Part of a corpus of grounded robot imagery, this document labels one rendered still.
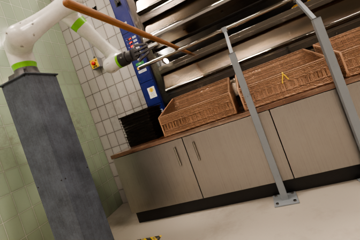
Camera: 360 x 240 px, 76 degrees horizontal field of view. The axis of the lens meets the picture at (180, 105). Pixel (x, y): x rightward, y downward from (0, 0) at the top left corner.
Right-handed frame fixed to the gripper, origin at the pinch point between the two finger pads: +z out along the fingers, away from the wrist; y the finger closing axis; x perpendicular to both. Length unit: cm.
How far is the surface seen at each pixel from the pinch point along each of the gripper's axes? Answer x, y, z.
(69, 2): 79, 1, 7
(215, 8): -50, -21, 42
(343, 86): -5, 63, 93
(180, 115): -15, 50, -4
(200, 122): -15, 59, 8
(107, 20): 59, 2, 7
